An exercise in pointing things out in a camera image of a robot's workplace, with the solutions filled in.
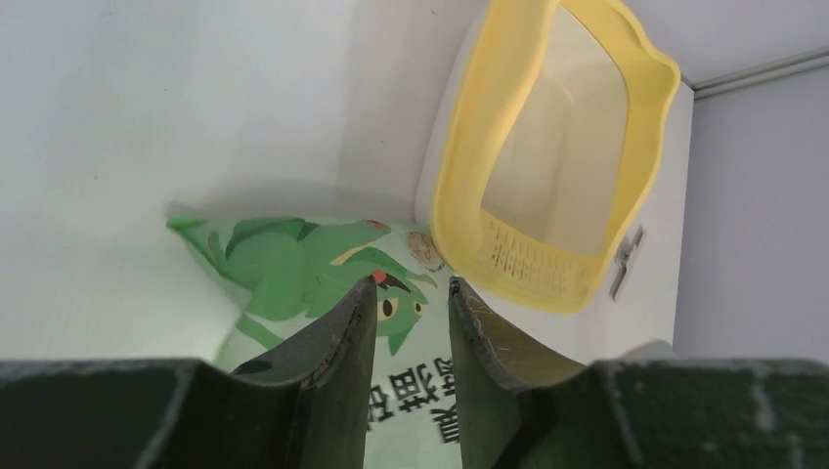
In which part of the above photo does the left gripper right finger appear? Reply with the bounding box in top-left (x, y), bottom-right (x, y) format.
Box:
top-left (448, 277), bottom-right (828, 468)

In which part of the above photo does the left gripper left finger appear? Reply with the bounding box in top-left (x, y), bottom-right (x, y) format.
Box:
top-left (1, 277), bottom-right (377, 468)

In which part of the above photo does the green cat litter bag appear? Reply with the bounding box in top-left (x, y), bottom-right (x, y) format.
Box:
top-left (166, 216), bottom-right (461, 468)

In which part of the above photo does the yellow plastic litter box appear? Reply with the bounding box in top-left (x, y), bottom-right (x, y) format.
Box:
top-left (415, 1), bottom-right (680, 314)

